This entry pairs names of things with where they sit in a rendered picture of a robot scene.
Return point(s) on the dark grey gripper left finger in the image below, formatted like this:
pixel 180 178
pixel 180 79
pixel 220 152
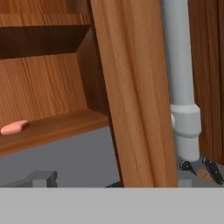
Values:
pixel 43 178

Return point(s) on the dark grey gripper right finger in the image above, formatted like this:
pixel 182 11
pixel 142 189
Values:
pixel 185 180

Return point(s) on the pink bar soap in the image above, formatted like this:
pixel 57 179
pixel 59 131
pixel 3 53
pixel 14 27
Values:
pixel 13 127

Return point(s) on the open wooden cabinet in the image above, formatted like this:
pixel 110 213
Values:
pixel 43 87

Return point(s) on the wooden cabinet door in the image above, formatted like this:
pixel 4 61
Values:
pixel 208 75
pixel 137 96

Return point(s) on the wooden knife block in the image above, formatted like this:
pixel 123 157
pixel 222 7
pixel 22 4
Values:
pixel 205 174

